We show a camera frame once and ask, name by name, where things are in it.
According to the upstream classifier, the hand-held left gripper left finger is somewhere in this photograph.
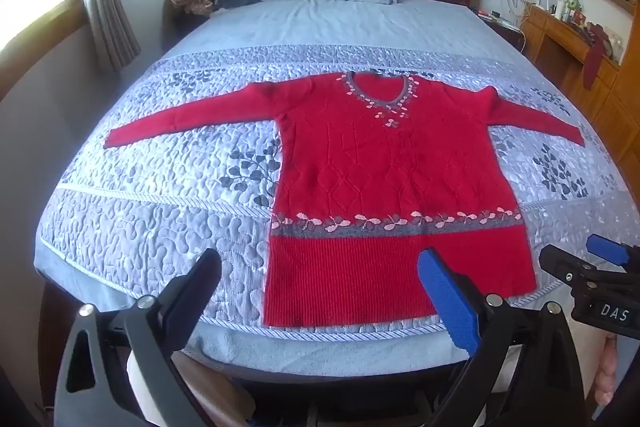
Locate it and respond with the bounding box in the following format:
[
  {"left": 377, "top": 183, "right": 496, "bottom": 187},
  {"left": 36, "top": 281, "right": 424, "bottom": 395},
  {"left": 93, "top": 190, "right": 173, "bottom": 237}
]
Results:
[{"left": 52, "top": 248, "right": 223, "bottom": 427}]

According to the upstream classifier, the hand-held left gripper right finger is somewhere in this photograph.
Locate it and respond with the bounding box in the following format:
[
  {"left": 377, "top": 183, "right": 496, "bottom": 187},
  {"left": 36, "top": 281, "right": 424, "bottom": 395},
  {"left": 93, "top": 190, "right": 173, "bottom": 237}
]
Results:
[{"left": 417, "top": 248, "right": 588, "bottom": 427}]

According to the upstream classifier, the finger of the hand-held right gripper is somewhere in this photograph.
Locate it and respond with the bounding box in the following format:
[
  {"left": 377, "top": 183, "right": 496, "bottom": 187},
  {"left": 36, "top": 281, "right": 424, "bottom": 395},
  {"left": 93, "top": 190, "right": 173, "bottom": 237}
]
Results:
[
  {"left": 585, "top": 234, "right": 640, "bottom": 269},
  {"left": 538, "top": 244, "right": 628, "bottom": 289}
]

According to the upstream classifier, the red knitted sweater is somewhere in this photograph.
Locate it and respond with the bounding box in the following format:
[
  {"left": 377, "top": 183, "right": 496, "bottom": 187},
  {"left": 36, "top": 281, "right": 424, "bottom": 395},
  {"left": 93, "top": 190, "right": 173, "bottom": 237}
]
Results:
[{"left": 102, "top": 72, "right": 587, "bottom": 329}]

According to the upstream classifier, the person's right hand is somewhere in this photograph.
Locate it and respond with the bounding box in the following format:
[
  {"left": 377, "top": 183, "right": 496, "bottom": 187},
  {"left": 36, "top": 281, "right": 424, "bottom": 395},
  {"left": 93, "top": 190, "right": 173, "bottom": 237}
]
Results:
[{"left": 594, "top": 334, "right": 622, "bottom": 409}]

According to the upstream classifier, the blue quilted bedspread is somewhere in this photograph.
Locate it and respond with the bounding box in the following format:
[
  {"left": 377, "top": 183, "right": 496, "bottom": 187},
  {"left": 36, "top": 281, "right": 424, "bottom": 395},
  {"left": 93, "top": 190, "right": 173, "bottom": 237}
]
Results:
[{"left": 32, "top": 0, "right": 640, "bottom": 379}]

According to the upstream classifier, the dark red hanging cloth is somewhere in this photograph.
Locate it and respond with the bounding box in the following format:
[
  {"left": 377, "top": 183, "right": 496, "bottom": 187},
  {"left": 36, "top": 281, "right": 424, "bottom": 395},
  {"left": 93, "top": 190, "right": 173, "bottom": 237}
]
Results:
[{"left": 581, "top": 23, "right": 612, "bottom": 90}]

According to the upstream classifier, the wooden desk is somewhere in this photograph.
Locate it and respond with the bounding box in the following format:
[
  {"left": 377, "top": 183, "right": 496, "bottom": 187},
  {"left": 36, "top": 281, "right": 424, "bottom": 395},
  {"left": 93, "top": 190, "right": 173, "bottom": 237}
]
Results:
[{"left": 520, "top": 2, "right": 640, "bottom": 170}]

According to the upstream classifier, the bedside table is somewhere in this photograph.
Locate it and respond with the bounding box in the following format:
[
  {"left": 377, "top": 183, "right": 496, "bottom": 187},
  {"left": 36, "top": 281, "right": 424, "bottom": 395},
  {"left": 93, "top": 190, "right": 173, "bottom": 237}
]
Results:
[{"left": 474, "top": 7, "right": 527, "bottom": 50}]

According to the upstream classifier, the group of bottles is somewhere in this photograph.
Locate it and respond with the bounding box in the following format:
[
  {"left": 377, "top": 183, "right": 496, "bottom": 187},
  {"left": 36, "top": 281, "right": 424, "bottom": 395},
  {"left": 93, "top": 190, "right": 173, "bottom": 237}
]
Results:
[{"left": 551, "top": 0, "right": 587, "bottom": 26}]

